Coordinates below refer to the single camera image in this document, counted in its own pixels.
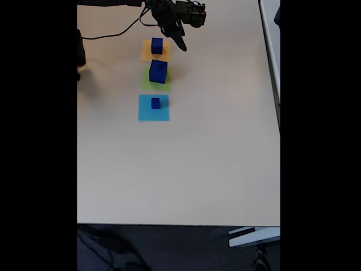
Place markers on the medium blue cube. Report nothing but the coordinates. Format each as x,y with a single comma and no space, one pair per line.
157,46

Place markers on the large blue cube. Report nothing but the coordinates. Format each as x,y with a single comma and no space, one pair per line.
156,74

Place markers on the small blue cube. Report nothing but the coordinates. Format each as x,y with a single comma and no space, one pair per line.
155,103

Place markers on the orange paper square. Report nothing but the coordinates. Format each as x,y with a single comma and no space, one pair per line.
146,55

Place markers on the green paper square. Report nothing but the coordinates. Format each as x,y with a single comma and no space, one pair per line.
145,84

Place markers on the light blue paper square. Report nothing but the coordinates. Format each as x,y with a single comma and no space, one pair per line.
145,111

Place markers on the white neighbouring table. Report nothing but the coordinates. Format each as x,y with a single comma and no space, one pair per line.
270,28

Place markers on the dark blue object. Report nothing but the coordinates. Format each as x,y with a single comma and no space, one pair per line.
278,15

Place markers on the white table foot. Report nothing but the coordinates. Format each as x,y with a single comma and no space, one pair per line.
253,238

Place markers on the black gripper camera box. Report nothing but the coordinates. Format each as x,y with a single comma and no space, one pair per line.
193,14

